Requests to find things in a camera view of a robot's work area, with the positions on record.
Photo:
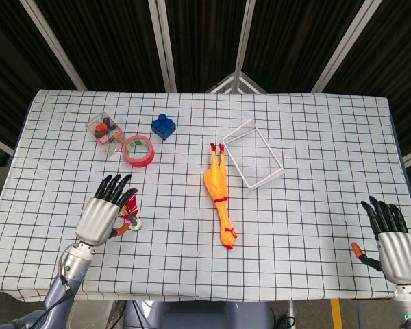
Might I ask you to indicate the yellow rubber chicken toy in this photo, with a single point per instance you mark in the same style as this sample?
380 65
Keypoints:
219 192

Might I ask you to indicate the white rectangular frame box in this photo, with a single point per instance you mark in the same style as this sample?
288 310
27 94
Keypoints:
251 159

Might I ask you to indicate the blue building block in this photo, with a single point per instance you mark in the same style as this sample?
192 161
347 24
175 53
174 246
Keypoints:
163 127

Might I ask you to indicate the white black grid tablecloth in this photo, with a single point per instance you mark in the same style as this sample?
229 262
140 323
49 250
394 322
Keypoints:
205 195

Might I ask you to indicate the clear box with small parts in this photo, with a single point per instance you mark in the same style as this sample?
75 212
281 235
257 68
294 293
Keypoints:
104 132

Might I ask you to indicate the white metal frame structure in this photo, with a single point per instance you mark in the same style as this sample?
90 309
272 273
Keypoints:
235 84

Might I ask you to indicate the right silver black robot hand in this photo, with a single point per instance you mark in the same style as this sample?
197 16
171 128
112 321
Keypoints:
394 252

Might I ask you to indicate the red tape roll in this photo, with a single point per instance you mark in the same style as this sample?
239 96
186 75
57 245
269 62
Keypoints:
138 150

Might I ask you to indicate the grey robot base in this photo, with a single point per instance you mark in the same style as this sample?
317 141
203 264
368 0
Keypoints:
195 315

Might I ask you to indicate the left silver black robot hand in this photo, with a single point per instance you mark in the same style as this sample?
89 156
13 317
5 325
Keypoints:
101 214

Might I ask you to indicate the colourful feather shuttlecock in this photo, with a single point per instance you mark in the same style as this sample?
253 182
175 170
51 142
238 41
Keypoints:
131 210

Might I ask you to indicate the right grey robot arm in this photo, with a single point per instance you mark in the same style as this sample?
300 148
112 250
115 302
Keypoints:
409 301

